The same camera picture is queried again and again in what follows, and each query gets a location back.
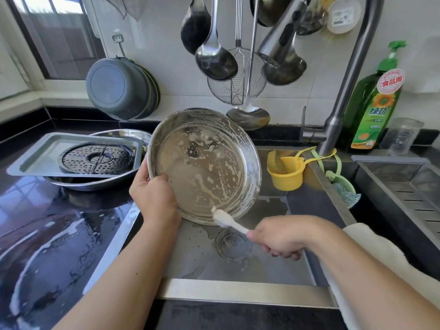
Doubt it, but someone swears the dark green hanging basin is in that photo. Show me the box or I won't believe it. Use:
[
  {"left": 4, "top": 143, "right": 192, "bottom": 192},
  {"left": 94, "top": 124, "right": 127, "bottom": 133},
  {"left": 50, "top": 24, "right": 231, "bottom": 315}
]
[{"left": 141, "top": 65, "right": 161, "bottom": 118}]

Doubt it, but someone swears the black round steamer rack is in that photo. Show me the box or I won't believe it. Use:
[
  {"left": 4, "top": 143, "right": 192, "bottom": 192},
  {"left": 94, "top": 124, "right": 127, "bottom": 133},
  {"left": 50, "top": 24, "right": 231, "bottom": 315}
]
[{"left": 58, "top": 142, "right": 136, "bottom": 176}]

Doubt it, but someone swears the person's right forearm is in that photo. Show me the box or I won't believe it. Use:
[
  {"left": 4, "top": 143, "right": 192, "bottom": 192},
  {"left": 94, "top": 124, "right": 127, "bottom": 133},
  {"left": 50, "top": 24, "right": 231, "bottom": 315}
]
[{"left": 309, "top": 220, "right": 440, "bottom": 330}]

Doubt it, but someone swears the grey hanging basin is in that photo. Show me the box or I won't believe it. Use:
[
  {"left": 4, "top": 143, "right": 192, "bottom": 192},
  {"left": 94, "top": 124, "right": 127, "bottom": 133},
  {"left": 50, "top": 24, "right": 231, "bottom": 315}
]
[{"left": 85, "top": 57, "right": 152, "bottom": 121}]

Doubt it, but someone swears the wire mesh skimmer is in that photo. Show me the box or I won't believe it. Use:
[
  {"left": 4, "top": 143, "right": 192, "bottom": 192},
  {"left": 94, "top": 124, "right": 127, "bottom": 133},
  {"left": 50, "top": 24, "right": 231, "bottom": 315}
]
[{"left": 207, "top": 0, "right": 268, "bottom": 106}]

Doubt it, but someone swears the person's left forearm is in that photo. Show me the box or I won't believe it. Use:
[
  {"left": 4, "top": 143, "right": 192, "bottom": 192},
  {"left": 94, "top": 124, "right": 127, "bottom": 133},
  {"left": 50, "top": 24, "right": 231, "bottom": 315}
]
[{"left": 54, "top": 220, "right": 181, "bottom": 330}]

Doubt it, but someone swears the stainless steel sink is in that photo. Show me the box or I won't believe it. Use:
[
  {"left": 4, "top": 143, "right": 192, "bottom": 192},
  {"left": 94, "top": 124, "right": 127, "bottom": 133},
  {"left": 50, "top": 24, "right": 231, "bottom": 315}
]
[{"left": 82, "top": 144, "right": 358, "bottom": 310}]

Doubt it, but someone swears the steel wall hook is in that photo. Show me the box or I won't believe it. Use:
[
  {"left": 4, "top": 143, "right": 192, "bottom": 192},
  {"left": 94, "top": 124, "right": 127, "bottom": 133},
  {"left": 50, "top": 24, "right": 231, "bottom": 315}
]
[{"left": 111, "top": 33, "right": 128, "bottom": 61}]

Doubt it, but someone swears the green hanging sponge holder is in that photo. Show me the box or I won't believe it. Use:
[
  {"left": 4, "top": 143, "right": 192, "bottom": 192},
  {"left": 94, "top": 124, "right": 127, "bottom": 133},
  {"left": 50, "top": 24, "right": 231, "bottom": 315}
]
[{"left": 311, "top": 149, "right": 362, "bottom": 209}]

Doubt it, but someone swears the hanging steel ladles and skimmer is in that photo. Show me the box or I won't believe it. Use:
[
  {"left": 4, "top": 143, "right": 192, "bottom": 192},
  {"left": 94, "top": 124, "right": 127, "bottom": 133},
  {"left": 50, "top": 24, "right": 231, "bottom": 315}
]
[{"left": 180, "top": 0, "right": 213, "bottom": 55}]

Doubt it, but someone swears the clear plastic cup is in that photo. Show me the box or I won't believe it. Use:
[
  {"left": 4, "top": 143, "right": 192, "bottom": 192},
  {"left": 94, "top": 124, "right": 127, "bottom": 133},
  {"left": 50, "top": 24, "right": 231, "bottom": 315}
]
[{"left": 379, "top": 117, "right": 426, "bottom": 157}]

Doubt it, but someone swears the white cleaning brush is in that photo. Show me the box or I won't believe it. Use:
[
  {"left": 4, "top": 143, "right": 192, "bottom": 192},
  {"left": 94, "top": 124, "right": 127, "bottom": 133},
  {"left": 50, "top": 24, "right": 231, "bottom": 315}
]
[{"left": 211, "top": 207, "right": 251, "bottom": 236}]

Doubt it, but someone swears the white dish brush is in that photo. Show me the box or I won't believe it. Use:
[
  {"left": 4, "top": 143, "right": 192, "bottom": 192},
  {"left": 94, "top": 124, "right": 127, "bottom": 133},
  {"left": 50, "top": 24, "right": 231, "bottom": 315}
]
[{"left": 326, "top": 0, "right": 364, "bottom": 35}]

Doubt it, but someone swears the person's left hand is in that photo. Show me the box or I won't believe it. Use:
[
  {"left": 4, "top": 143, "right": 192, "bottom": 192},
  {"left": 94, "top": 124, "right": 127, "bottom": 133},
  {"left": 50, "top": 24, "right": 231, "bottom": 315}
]
[{"left": 128, "top": 161, "right": 183, "bottom": 231}]

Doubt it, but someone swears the yellow-handled steel ladle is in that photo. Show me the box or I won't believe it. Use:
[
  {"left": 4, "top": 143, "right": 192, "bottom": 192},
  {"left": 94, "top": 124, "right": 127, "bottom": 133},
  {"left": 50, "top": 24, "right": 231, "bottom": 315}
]
[{"left": 225, "top": 0, "right": 272, "bottom": 131}]

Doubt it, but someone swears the rectangular steel tray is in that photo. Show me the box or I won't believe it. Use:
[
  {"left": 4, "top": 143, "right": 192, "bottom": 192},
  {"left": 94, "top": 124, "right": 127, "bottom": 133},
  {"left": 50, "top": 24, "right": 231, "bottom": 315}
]
[{"left": 7, "top": 132, "right": 144, "bottom": 179}]

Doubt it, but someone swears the yellow hanging sink cup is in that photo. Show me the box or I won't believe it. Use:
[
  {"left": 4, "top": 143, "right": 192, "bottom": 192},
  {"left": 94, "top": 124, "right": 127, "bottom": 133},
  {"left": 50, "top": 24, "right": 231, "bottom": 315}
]
[{"left": 266, "top": 146, "right": 338, "bottom": 192}]

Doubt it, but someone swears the white dish rag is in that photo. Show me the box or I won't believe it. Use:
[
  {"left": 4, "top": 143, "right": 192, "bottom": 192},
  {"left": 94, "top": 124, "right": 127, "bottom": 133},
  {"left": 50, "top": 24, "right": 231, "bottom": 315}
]
[{"left": 323, "top": 222, "right": 440, "bottom": 330}]

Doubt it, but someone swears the steel soup ladle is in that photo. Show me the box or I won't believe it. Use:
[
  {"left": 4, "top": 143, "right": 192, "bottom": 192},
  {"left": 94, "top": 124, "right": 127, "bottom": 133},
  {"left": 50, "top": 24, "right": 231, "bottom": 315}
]
[{"left": 194, "top": 0, "right": 239, "bottom": 82}]

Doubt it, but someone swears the round steel basin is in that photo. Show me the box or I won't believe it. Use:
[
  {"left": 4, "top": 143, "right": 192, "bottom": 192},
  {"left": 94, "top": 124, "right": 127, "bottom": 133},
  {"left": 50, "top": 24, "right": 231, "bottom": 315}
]
[{"left": 44, "top": 128, "right": 154, "bottom": 192}]

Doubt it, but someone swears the person's right hand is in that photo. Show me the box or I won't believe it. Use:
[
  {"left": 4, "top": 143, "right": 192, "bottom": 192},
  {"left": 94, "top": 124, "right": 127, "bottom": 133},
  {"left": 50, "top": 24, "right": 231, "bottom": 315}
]
[{"left": 246, "top": 215, "right": 324, "bottom": 261}]

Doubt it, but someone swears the orange-handled brass ladle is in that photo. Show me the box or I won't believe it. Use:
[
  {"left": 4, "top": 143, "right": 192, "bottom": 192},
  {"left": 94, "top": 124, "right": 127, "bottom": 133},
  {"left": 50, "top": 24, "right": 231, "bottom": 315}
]
[{"left": 249, "top": 0, "right": 293, "bottom": 28}]

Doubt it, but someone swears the round steel pan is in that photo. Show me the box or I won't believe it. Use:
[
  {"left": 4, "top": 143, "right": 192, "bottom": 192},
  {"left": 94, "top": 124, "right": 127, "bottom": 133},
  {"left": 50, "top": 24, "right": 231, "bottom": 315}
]
[{"left": 147, "top": 108, "right": 263, "bottom": 226}]

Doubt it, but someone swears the green dish soap bottle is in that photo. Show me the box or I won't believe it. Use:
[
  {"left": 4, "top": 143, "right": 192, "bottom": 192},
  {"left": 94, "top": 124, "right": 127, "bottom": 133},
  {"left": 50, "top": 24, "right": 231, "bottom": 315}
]
[{"left": 342, "top": 40, "right": 408, "bottom": 151}]

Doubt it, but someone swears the steel gooseneck faucet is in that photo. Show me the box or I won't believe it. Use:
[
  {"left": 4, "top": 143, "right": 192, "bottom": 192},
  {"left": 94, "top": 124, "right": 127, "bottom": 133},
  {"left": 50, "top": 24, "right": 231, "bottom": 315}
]
[{"left": 256, "top": 0, "right": 386, "bottom": 157}]

